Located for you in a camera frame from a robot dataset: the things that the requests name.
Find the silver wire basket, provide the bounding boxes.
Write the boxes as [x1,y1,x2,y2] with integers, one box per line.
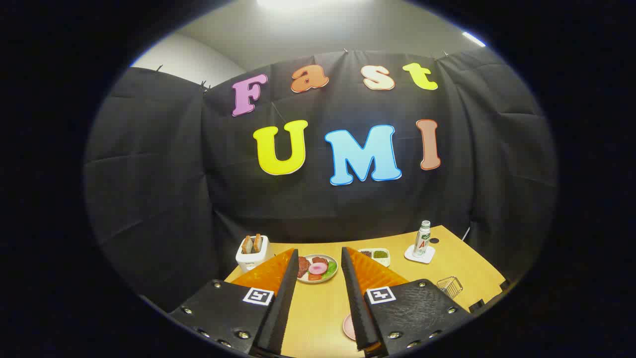
[437,276,464,299]

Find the white divided dish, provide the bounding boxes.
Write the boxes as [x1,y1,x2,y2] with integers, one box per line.
[358,248,391,268]

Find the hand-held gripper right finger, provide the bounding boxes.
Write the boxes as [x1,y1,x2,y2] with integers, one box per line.
[340,246,474,357]

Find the white bottle green cap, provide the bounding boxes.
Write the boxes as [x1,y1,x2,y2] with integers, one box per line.
[412,220,432,258]

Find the white oval plate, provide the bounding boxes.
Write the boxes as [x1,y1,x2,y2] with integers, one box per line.
[297,254,339,284]

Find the white toaster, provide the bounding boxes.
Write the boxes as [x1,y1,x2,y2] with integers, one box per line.
[235,235,275,273]

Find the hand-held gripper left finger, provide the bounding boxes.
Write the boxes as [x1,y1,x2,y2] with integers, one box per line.
[168,248,300,358]

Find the white square coaster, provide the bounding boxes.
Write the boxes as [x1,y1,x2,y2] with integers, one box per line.
[404,244,436,264]

